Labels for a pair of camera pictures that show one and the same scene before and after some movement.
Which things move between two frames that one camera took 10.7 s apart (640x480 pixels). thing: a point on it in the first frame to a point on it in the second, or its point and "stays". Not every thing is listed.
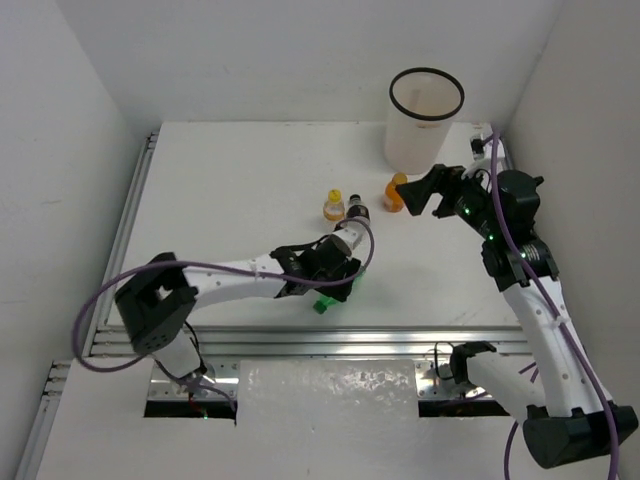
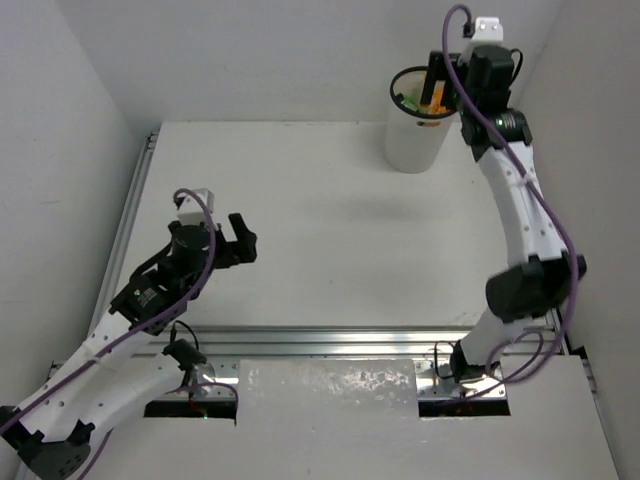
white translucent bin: (421, 104) stays
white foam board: (296, 419) stays
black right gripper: (443, 179) to (436, 72)
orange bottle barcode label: (393, 200) to (435, 106)
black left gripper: (347, 275) to (230, 248)
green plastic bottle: (326, 302) to (409, 101)
